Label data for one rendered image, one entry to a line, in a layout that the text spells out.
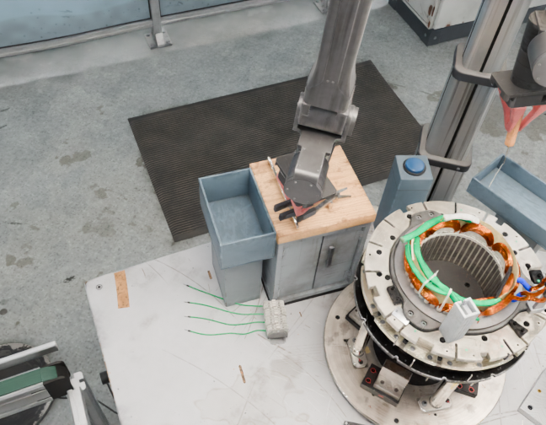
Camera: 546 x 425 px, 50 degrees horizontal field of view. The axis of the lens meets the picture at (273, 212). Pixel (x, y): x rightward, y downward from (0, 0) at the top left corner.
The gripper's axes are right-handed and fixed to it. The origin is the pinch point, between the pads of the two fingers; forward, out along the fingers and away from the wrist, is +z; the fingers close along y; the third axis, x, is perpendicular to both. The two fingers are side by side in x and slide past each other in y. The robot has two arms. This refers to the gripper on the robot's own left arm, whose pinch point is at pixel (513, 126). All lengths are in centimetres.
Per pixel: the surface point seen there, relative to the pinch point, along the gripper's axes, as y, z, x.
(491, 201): 3.4, 23.0, 4.0
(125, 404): -75, 46, -17
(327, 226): -31.7, 18.8, -0.8
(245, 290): -48, 40, 3
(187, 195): -67, 109, 106
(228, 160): -47, 109, 124
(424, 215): -14.0, 16.5, -3.0
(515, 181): 11.5, 24.4, 10.2
